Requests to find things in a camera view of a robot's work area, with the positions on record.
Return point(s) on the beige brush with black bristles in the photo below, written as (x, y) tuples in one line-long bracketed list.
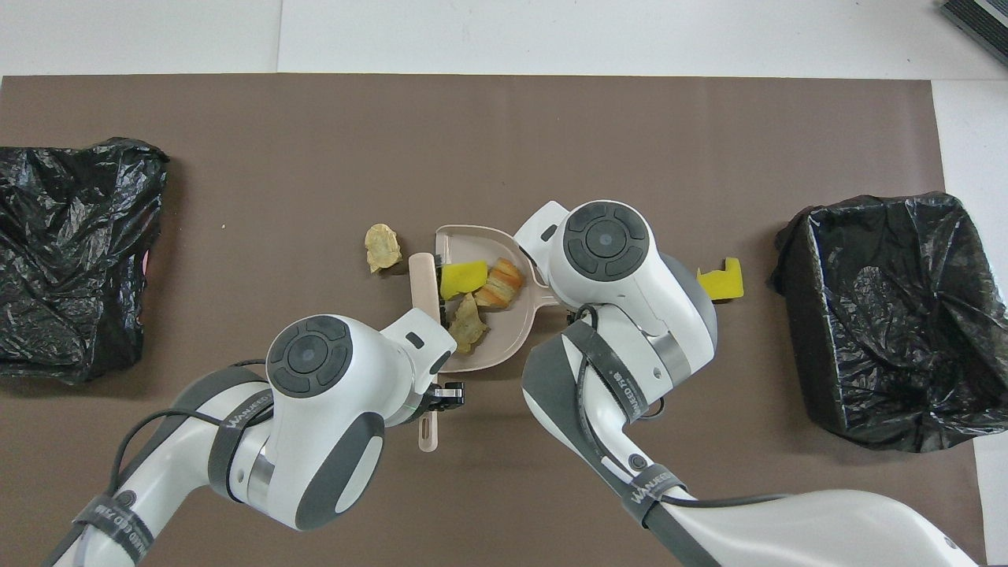
[(423, 283)]

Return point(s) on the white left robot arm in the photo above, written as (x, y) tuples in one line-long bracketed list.
[(315, 425)]

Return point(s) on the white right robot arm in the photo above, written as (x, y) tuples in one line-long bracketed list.
[(630, 268)]

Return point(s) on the bin wrapped in black bag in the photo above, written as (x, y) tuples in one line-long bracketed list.
[(79, 205)]

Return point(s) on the brown paper table mat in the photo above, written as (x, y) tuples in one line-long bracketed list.
[(315, 142)]

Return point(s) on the yellow sponge wedge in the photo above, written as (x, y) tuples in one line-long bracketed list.
[(463, 277)]

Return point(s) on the dark grey ribbed device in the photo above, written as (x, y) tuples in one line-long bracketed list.
[(980, 20)]

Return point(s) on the yellowish pale bread piece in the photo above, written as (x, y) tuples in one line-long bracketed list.
[(382, 248)]

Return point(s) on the open bin with black liner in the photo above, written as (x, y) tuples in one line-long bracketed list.
[(866, 315)]

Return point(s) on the greyish pale bread piece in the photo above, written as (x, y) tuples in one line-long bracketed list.
[(467, 323)]

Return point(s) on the orange striped croissant piece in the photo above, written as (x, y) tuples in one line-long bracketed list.
[(502, 283)]

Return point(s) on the beige plastic dustpan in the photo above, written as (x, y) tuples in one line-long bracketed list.
[(500, 339)]

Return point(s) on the notched yellow sponge piece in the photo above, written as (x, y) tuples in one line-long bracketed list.
[(724, 285)]

